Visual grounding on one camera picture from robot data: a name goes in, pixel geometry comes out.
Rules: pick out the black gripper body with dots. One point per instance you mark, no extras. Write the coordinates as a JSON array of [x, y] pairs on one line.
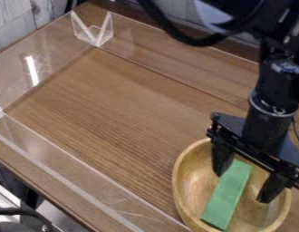
[[258, 138]]

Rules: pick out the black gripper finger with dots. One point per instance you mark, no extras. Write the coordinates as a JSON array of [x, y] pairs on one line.
[[222, 156], [274, 184]]

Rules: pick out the green rectangular block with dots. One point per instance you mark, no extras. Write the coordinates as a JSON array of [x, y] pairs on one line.
[[222, 202]]

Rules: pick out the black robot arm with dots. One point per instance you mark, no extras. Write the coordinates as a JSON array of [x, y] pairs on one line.
[[268, 20]]

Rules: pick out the brown wooden bowl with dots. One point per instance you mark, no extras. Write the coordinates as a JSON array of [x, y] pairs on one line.
[[193, 182]]

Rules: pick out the clear acrylic corner bracket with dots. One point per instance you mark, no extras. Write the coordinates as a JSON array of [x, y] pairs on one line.
[[94, 35]]

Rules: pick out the black metal mount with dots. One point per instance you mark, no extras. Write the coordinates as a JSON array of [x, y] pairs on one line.
[[34, 222]]

